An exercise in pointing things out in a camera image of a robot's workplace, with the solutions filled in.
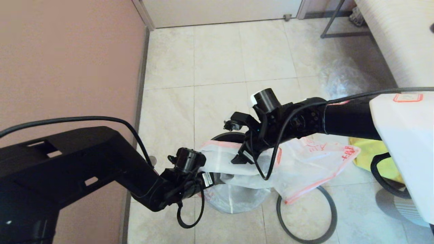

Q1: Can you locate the yellow fabric bag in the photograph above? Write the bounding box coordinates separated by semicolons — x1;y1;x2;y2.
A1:
351;137;405;183

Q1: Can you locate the clear crumpled plastic bag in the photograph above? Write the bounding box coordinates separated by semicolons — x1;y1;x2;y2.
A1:
320;58;380;100

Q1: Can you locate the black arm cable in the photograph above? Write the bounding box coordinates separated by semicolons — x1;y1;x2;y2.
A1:
249;87;434;199
0;116;206;229

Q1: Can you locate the white wood-grain table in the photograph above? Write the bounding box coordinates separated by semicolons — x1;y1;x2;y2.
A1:
356;0;434;88

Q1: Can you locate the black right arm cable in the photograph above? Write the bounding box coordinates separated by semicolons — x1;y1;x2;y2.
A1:
249;87;434;199

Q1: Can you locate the white door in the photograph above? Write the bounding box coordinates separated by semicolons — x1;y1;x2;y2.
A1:
142;0;302;29

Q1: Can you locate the grey bin rim ring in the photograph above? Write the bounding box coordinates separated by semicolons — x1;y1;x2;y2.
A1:
276;186;338;244

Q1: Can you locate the white red plastic bag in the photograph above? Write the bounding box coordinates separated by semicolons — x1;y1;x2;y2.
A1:
271;134;361;205

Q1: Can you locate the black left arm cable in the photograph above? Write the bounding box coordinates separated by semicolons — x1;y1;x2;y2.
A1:
0;116;206;229

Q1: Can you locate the white ribbed round appliance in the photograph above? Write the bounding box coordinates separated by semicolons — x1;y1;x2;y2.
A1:
376;188;431;227

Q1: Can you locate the grey patterned shoe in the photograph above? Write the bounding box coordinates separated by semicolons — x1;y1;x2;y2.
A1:
349;5;367;27

